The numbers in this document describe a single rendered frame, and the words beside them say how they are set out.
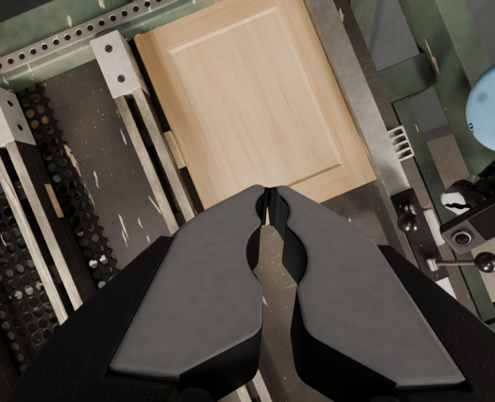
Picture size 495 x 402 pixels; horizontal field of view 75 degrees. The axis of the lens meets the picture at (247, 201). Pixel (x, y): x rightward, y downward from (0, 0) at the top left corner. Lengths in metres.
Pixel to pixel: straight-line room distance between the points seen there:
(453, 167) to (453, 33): 2.85
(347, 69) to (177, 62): 0.36
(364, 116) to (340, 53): 0.14
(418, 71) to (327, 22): 0.25
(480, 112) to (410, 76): 0.57
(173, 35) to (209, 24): 0.08
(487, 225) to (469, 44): 0.44
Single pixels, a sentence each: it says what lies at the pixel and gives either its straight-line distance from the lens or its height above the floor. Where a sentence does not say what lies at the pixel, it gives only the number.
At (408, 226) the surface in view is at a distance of 0.63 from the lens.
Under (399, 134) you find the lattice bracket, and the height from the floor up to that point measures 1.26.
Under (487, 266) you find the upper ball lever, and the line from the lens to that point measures 0.72.
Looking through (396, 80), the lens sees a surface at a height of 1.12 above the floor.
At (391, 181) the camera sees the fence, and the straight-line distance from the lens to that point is 0.75.
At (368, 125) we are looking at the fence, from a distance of 0.74.
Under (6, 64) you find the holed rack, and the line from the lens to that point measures 0.87.
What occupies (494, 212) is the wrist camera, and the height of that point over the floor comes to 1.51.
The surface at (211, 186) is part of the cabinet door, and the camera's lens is 0.71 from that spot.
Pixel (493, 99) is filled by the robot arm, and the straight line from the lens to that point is 0.32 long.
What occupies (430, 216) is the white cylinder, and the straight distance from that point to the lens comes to 0.79.
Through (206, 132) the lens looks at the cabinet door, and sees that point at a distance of 0.72.
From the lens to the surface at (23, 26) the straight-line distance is 0.89.
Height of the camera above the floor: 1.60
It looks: 30 degrees down
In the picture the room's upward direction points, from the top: 157 degrees clockwise
